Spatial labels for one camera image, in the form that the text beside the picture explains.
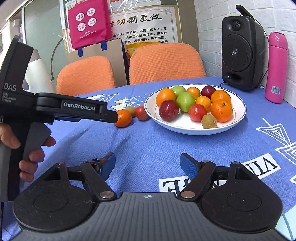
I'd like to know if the person's left hand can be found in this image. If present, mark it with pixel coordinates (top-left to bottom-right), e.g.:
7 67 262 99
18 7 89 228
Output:
0 123 57 183

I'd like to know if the red tomato fruit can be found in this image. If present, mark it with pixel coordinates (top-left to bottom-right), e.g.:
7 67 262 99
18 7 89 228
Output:
188 104 207 123

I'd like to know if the brown paper bag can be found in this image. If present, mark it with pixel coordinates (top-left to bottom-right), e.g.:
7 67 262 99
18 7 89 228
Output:
67 39 130 87

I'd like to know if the orange tangerine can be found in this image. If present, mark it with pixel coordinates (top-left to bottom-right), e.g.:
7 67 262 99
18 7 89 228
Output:
114 109 132 128

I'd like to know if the white wall poster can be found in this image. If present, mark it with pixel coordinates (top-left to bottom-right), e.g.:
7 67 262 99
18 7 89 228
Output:
110 5 183 45

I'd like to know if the large orange mandarin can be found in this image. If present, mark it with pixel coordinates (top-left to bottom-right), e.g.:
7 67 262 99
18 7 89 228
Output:
210 99 233 123

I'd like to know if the left orange chair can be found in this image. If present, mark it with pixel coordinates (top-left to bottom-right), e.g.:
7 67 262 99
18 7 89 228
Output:
57 57 116 96

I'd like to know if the white thermos jug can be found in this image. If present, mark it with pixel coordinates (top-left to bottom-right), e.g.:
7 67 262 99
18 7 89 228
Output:
23 49 54 93

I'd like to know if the yellow snack bag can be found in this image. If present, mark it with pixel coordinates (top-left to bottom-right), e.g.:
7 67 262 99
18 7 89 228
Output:
125 41 160 57

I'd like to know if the olive brown small fruit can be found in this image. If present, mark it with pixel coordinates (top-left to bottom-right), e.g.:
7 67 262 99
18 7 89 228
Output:
201 114 217 128

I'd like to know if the right orange chair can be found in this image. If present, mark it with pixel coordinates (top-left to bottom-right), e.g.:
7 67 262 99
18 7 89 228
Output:
129 43 206 85

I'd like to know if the orange chair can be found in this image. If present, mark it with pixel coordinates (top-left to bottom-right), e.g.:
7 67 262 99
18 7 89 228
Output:
57 57 116 96
129 43 206 85

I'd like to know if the small orange kumquat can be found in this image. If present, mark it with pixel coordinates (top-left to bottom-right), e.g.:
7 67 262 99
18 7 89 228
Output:
187 86 201 99
196 96 212 111

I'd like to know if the small red tomato on cloth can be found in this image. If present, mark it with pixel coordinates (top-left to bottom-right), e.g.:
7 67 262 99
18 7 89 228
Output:
135 105 149 121

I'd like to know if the pink thermos bottle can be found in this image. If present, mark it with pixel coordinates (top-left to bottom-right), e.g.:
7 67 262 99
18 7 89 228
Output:
265 32 288 104

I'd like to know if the yellowish green small fruit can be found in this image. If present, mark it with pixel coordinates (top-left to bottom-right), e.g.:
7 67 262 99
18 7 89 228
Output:
126 106 135 118

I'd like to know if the green apple fruit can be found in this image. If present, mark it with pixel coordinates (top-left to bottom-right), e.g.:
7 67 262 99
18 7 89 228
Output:
176 91 195 113

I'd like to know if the white round plate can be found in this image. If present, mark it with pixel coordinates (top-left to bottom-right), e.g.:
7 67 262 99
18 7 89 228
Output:
144 84 246 136

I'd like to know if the pink tote bag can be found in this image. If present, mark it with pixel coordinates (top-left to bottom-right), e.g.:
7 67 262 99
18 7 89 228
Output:
68 0 112 50

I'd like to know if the black speaker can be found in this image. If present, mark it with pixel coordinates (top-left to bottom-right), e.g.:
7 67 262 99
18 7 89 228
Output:
222 4 267 91

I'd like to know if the small orange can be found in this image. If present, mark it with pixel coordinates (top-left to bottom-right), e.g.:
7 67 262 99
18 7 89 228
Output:
156 88 177 107
211 90 231 103

